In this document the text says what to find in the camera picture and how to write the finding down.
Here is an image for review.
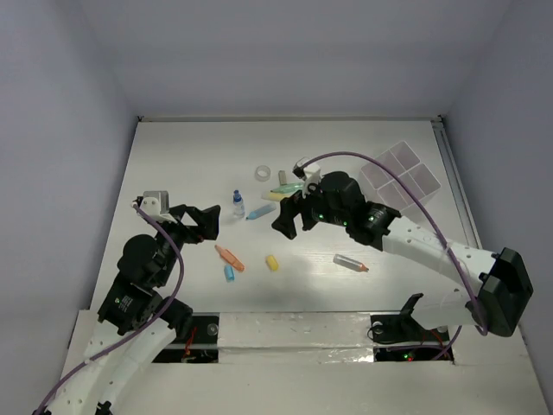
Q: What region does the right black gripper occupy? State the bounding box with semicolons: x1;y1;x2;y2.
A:
270;175;349;239

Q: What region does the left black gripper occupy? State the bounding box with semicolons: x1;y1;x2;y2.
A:
154;202;220;284

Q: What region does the small blue-capped bottle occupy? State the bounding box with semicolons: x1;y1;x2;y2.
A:
232;189;245;218

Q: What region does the small grey metal clip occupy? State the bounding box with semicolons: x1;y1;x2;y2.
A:
278;170;288;186

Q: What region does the clear tape roll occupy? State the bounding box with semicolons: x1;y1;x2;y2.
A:
254;165;271;182

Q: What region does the grey orange-tipped marker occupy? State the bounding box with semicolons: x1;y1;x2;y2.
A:
333;254;368;272

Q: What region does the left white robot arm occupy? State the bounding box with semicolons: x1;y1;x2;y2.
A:
35;196;220;414

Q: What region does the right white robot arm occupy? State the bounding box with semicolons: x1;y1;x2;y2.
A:
271;171;533;339

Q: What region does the green highlighter pen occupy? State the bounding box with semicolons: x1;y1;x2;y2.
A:
271;182;303;195

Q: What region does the yellow highlighter pen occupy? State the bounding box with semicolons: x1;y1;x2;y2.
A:
261;192;286;202

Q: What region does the orange highlighter pen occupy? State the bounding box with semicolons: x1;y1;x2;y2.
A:
215;245;245;272

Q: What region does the blue highlighter pen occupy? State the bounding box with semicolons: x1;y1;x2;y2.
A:
246;202;277;220

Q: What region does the yellow pen cap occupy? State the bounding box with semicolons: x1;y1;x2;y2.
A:
265;255;279;271

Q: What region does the blue pen cap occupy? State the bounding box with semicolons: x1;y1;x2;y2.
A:
224;265;235;282

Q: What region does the white four-compartment organizer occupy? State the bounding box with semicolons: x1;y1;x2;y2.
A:
358;141;441;215

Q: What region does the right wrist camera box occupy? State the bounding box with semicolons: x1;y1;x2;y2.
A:
293;157;321;198

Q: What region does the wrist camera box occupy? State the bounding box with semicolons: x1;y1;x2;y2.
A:
293;157;321;198
138;190;169;218

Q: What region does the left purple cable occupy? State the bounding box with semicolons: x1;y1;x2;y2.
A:
33;203;188;415

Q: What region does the purple cable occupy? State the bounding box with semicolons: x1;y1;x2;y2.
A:
33;203;188;415
304;150;489;336

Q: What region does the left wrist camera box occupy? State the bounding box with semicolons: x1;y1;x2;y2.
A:
138;190;169;218

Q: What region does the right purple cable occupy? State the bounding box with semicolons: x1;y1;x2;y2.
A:
304;150;489;336

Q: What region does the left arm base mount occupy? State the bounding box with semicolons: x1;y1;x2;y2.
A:
153;313;219;364

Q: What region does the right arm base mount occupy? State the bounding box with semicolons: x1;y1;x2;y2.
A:
366;293;454;363

